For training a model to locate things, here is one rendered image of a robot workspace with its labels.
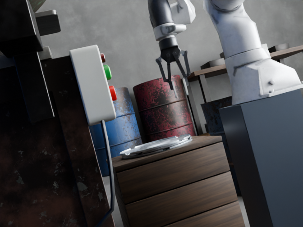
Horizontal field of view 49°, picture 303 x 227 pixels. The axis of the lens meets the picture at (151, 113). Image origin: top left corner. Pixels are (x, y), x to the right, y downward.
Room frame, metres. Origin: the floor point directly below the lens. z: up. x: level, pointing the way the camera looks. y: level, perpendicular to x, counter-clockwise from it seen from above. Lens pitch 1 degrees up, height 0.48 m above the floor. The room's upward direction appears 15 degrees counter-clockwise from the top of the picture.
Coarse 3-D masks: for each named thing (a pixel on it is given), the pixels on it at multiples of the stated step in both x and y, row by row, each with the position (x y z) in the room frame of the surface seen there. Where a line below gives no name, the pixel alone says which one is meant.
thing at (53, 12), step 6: (42, 12) 0.75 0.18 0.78; (48, 12) 0.76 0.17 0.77; (54, 12) 0.76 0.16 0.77; (36, 18) 0.76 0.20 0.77; (42, 18) 0.77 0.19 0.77; (48, 18) 0.78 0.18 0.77; (54, 18) 0.79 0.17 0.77; (42, 24) 0.80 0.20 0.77; (48, 24) 0.81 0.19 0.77; (54, 24) 0.83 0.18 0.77; (42, 30) 0.84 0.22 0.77; (48, 30) 0.86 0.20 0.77; (54, 30) 0.87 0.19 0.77; (60, 30) 0.88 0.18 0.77; (0, 54) 0.75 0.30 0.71
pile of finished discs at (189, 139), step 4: (184, 140) 1.23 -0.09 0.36; (188, 140) 1.32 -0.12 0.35; (172, 144) 1.20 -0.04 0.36; (176, 144) 1.21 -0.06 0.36; (180, 144) 1.22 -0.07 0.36; (160, 148) 1.19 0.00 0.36; (164, 148) 1.19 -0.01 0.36; (168, 148) 1.22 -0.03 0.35; (172, 148) 1.20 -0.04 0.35; (144, 152) 1.19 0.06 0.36; (148, 152) 1.19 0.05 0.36; (152, 152) 1.19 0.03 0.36; (156, 152) 1.19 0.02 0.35; (124, 156) 1.26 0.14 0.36; (128, 156) 1.24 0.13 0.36; (132, 156) 1.22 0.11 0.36; (136, 156) 1.21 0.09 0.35; (140, 156) 1.20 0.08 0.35
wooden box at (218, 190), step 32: (128, 160) 1.19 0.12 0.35; (160, 160) 1.14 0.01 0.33; (192, 160) 1.16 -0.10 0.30; (224, 160) 1.19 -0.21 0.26; (128, 192) 1.11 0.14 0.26; (160, 192) 1.13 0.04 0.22; (192, 192) 1.15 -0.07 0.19; (224, 192) 1.18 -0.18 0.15; (128, 224) 1.16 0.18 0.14; (160, 224) 1.12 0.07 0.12; (192, 224) 1.15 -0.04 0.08; (224, 224) 1.17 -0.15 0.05
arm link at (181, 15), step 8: (176, 0) 1.30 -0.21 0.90; (184, 0) 1.29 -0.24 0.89; (176, 8) 1.34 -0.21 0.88; (184, 8) 1.32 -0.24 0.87; (192, 8) 1.34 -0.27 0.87; (176, 16) 1.34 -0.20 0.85; (184, 16) 1.34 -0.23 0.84; (192, 16) 1.35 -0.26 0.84; (176, 24) 1.37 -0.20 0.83; (184, 24) 1.39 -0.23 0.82
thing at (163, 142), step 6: (168, 138) 1.45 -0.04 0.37; (174, 138) 1.38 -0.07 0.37; (180, 138) 1.31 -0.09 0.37; (186, 138) 1.24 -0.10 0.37; (144, 144) 1.45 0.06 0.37; (150, 144) 1.34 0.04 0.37; (156, 144) 1.26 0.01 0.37; (162, 144) 1.26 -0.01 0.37; (168, 144) 1.18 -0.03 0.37; (126, 150) 1.39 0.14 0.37; (132, 150) 1.34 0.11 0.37; (138, 150) 1.26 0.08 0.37; (144, 150) 1.18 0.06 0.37
